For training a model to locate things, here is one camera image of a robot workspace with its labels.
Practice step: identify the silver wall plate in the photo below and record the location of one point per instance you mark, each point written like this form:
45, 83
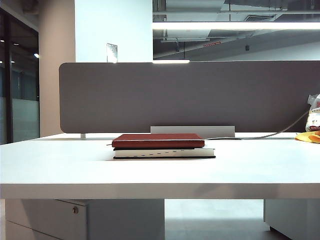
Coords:
112, 52

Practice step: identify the black book with white print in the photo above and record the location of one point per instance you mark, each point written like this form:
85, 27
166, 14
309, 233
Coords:
162, 152

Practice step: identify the round silver drawer lock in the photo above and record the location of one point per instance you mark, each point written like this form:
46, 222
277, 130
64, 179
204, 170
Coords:
75, 210

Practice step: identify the clear plastic bag red print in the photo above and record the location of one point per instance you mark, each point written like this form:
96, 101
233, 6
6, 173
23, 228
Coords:
313, 100

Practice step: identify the red leather-cover book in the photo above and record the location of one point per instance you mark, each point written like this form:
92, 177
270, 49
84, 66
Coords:
160, 140

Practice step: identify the ceiling air vent grille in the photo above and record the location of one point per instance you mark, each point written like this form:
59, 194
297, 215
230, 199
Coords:
260, 18

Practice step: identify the long ceiling light strip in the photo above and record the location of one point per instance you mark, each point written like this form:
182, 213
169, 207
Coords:
225, 25

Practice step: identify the red ceiling sign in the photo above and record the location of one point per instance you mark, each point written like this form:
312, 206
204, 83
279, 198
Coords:
212, 44

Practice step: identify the dark-framed glass door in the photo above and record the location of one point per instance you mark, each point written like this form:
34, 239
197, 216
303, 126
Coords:
10, 75

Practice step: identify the grey-brown desk partition panel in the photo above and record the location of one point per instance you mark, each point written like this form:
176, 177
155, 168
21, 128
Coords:
175, 100

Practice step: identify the plain white cabinet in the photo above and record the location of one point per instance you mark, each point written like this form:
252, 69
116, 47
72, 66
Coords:
295, 217

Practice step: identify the white partition support bracket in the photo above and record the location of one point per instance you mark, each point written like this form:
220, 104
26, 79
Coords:
83, 136

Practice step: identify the short ceiling light strip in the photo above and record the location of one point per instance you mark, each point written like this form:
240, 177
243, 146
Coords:
170, 61

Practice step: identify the cream snack package red band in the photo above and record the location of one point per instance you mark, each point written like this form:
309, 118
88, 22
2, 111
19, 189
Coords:
314, 120

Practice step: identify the white drawer cabinet with lock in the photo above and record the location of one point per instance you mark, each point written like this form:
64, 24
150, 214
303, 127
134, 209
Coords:
112, 220

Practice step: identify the small black ceiling device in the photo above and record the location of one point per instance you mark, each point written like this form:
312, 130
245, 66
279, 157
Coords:
247, 47

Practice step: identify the yellow cloth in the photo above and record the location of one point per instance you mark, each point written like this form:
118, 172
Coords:
308, 137

